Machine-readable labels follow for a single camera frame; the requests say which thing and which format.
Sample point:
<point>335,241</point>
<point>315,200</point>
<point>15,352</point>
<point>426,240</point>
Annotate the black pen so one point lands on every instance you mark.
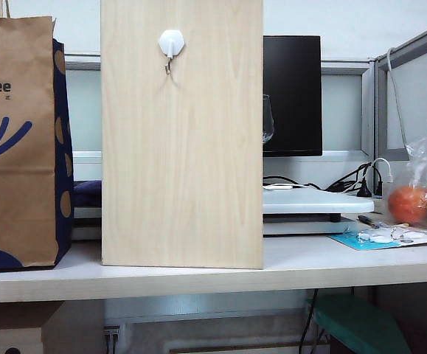
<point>367,220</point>

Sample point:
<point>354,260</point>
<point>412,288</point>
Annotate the grey office partition frame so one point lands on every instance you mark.
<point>380,110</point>

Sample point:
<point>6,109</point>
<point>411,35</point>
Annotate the green plastic stool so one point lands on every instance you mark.
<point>357,324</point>

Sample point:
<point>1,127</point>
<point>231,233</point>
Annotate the brown luckin coffee paper bag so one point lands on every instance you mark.
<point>14,155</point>

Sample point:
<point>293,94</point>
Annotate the clear wine glass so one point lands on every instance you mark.
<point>268,121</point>

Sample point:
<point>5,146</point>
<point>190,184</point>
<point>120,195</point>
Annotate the blue hook packaging card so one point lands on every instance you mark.
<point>357,241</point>

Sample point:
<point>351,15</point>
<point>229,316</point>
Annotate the black computer monitor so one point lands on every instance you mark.
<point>294,96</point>

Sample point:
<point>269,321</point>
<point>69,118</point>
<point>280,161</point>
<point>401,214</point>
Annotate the white adhesive wall hook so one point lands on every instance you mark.
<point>171,42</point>

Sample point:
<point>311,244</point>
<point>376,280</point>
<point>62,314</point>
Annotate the orange ball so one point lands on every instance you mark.
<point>408,204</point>

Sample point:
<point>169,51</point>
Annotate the clear plastic bag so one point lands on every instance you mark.
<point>425,155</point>

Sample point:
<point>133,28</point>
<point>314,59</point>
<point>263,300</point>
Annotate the light wooden board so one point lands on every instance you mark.
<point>183,155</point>

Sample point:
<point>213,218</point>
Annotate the dark blue cloth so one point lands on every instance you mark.
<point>87,192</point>

